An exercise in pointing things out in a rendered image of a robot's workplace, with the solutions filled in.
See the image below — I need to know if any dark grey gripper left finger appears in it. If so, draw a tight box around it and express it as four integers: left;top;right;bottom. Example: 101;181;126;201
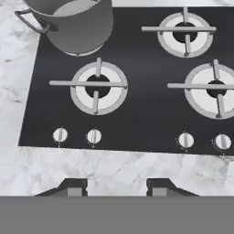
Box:
34;178;89;197

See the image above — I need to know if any white hob knob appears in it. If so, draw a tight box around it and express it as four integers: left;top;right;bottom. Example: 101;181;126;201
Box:
177;132;195;149
52;127;69;144
86;128;102;144
214;133;232;151

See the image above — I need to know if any grey metal pot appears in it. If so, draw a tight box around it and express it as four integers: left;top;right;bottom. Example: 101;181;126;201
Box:
14;0;114;57

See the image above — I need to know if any black gas hob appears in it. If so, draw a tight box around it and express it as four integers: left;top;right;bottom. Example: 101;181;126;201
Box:
17;5;234;157

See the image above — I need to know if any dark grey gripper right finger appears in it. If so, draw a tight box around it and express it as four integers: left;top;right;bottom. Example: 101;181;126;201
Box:
145;178;200;197

